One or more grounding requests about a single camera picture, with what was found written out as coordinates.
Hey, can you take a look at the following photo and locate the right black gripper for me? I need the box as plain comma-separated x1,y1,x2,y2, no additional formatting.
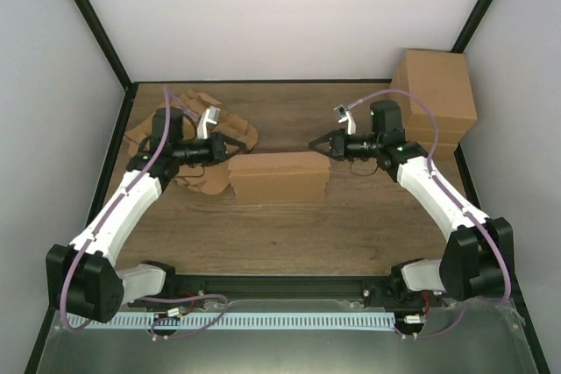
309,129,382,164

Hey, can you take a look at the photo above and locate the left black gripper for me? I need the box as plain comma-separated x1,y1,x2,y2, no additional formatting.
174,132,247,167

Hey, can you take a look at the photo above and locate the brown cardboard box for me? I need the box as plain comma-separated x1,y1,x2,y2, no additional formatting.
228,152,330,205

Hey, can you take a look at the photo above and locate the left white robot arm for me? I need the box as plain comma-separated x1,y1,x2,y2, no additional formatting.
46,106,246,322

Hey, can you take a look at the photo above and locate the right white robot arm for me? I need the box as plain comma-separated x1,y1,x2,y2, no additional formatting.
309,100,514,307

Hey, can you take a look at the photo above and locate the middle folded cardboard box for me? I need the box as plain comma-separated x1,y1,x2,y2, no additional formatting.
403,114,476,144

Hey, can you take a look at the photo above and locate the folded cardboard box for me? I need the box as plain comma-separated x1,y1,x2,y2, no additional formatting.
389,49,477,132
418,141,458,159
403,114,476,144

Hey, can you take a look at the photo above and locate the bottom folded cardboard box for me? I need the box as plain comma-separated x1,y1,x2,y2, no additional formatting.
418,141,458,159

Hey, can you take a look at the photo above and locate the top folded cardboard box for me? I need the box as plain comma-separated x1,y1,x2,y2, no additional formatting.
389,49,477,132

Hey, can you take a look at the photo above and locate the stack of flat cardboard blanks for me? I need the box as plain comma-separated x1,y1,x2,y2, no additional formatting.
153,89,258,195

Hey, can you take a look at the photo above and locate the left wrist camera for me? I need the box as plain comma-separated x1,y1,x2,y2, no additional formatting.
196,106,220,139

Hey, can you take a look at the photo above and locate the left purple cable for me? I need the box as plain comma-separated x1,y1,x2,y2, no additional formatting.
59,86,229,342

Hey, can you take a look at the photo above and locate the purple cable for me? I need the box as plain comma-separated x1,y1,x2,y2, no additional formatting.
59,86,229,342
348,88,513,341

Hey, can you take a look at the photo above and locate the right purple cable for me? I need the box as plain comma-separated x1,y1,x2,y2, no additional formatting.
348,88,513,341

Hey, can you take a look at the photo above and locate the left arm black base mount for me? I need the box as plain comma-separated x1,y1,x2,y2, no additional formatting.
127,275,207,307

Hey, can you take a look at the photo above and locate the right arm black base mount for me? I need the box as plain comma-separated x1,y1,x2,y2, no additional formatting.
360,259,426,309

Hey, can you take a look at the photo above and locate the light blue slotted cable duct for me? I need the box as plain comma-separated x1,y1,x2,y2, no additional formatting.
88,312,395,331

